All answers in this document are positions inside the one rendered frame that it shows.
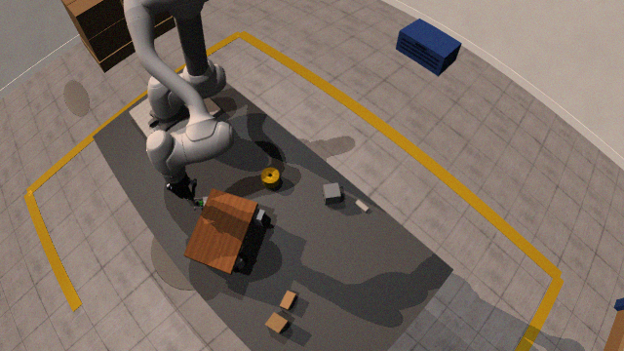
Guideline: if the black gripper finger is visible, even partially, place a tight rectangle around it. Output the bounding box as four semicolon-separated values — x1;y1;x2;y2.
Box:
182;178;197;207
167;183;193;207

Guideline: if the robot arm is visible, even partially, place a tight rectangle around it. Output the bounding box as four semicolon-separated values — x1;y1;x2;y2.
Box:
124;0;234;183

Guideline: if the yellow rolled strap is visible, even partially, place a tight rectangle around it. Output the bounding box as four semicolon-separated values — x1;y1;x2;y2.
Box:
261;168;280;188

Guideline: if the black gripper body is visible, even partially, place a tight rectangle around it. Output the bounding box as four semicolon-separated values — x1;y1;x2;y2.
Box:
170;173;190;189

